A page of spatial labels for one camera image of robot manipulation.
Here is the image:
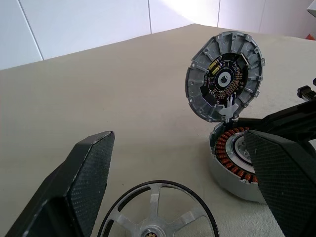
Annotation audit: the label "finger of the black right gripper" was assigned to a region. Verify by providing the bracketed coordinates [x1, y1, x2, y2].
[237, 100, 316, 149]

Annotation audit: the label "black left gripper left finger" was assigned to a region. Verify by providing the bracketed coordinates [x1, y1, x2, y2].
[0, 130, 116, 237]

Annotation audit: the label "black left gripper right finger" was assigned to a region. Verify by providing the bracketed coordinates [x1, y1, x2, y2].
[243, 130, 316, 237]

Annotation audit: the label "grey motor housing copper coils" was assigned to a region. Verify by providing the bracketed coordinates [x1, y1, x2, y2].
[208, 120, 266, 204]

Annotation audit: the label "silver spoked rotor black rim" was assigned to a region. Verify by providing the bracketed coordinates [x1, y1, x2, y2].
[97, 180, 219, 237]

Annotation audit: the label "grey hinged lid circuit board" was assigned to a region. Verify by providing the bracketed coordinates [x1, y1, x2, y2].
[184, 31, 266, 123]

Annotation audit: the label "white object at table edge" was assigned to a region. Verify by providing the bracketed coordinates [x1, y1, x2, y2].
[306, 0, 316, 15]

